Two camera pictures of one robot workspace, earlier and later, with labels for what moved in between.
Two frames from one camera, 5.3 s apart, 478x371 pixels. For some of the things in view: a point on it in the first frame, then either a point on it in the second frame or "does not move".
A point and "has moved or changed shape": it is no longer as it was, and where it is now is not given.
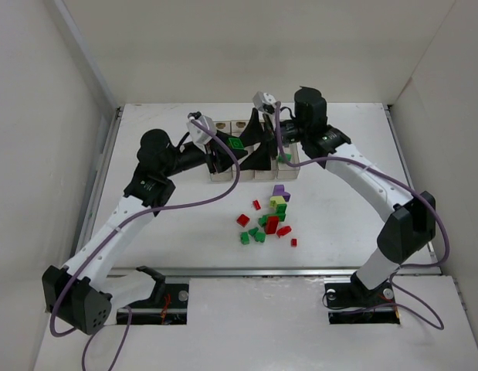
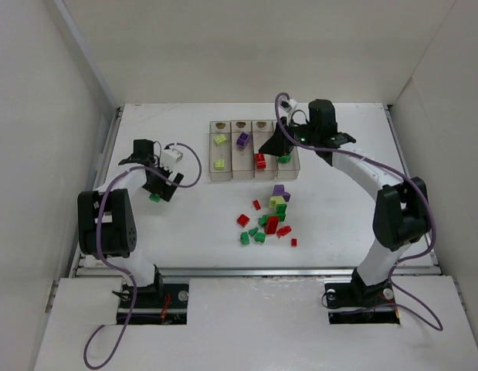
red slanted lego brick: (283, 231) does not move
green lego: (288, 156) does not move
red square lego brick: (242, 220) does not move
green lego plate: (235, 143) has moved or changed shape
